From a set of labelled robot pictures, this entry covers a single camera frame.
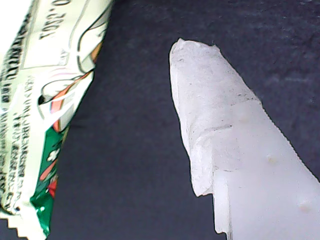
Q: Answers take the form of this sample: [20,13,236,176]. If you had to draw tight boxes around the green white snack bar wrapper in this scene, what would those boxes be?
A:
[0,0,116,238]

